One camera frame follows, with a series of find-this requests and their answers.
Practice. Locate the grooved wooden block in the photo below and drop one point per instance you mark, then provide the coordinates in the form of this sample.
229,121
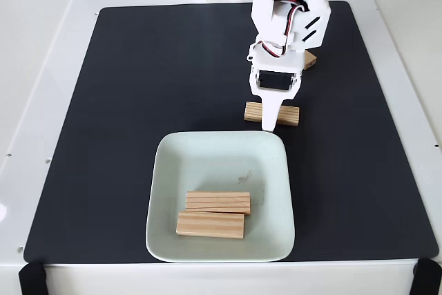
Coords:
210,225
221,201
288,115
310,60

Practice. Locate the pale green square plate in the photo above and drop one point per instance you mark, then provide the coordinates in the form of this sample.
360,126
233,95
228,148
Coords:
214,163

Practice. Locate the black rubber mat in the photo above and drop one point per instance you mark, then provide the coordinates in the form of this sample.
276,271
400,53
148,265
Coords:
103,136

